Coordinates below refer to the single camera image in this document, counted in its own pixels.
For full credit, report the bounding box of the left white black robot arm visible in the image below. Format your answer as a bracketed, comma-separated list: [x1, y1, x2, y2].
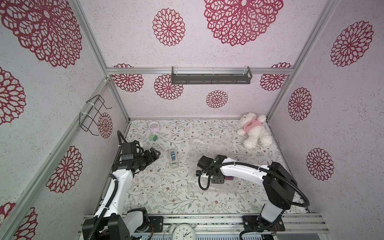
[82, 141, 161, 240]

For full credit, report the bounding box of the white analog clock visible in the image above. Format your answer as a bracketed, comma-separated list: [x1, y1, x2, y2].
[172, 224, 197, 240]

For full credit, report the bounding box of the small green cube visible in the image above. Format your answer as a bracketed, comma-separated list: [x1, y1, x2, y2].
[149, 134, 158, 142]

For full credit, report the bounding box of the black wire wall rack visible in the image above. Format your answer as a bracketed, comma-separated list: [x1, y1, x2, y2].
[78, 94, 112, 136]

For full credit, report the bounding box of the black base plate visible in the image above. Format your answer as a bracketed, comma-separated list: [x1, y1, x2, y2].
[140, 216, 164, 233]
[242, 215, 286, 232]

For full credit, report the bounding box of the black wall shelf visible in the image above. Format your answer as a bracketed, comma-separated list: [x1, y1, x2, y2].
[171, 67, 253, 85]

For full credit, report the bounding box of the pink tape roll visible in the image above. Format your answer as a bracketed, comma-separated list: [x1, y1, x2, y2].
[148, 121, 161, 134]

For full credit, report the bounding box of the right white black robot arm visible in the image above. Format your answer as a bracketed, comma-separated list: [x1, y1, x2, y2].
[197, 155, 298, 227]

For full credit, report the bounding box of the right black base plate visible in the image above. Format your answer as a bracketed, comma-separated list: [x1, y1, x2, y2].
[242, 215, 286, 232]

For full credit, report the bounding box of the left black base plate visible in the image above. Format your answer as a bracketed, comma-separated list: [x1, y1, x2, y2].
[140, 216, 164, 233]

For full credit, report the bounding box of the white teddy bear pink shirt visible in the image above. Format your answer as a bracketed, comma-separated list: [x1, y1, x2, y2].
[237, 113, 273, 149]

